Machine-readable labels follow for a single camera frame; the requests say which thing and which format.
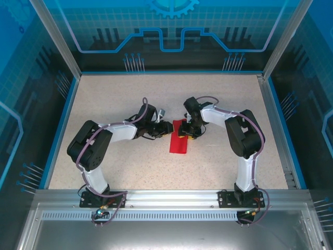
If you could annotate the blue printed side panel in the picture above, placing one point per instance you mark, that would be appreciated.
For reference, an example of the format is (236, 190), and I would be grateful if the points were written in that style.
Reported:
(20, 104)
(312, 104)

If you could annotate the shiny metal sheet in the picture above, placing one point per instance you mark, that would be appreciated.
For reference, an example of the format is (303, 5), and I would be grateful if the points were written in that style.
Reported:
(166, 234)

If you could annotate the red paper sheet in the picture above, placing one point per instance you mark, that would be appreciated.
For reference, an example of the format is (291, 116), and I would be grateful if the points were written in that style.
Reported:
(178, 145)

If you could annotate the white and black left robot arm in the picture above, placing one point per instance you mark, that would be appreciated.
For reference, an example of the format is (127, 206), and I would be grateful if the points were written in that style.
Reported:
(119, 135)

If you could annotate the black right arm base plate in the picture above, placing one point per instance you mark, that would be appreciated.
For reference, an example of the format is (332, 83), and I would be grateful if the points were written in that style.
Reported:
(223, 199)

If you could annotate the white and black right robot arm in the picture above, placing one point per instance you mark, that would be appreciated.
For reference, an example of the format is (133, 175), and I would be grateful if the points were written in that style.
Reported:
(244, 140)

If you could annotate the aluminium mounting rail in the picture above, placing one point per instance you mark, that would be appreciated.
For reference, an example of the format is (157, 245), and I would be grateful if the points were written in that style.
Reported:
(171, 199)

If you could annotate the blue printed gear wall panel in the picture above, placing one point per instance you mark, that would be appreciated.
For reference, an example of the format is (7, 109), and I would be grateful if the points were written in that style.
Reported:
(166, 20)

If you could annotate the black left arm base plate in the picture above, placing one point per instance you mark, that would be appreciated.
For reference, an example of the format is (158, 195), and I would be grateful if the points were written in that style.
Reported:
(84, 201)

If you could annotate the blue table border strip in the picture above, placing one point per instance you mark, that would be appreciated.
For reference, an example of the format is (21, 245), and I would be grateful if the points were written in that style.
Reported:
(171, 72)
(286, 130)
(61, 130)

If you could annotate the aluminium side rail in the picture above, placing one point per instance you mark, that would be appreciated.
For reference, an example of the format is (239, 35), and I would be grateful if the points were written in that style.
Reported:
(275, 130)

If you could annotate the aluminium frame post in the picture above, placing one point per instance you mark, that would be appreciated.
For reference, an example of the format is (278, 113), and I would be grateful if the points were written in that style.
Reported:
(57, 39)
(283, 39)

